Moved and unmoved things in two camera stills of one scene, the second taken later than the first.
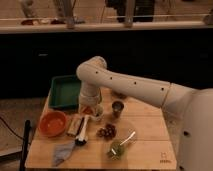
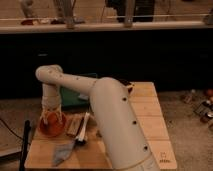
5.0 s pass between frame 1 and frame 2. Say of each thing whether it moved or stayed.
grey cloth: stayed
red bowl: stayed
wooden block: stayed
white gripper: moved
